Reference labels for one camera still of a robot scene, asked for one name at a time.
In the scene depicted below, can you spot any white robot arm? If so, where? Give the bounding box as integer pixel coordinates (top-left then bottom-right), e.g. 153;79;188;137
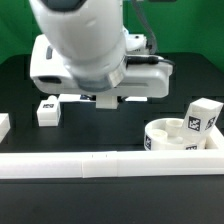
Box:
29;0;173;98

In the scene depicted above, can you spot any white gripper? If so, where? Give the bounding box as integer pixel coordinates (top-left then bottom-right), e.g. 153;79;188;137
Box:
30;35;173;98

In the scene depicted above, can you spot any white U-shaped fence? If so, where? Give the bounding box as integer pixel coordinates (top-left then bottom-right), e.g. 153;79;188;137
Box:
0;129;224;179

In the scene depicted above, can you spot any white marker sheet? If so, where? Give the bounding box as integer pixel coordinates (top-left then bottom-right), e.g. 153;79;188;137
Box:
58;94;147;102

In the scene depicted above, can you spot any white fence piece left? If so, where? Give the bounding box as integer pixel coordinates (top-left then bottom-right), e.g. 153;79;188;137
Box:
0;113;10;143

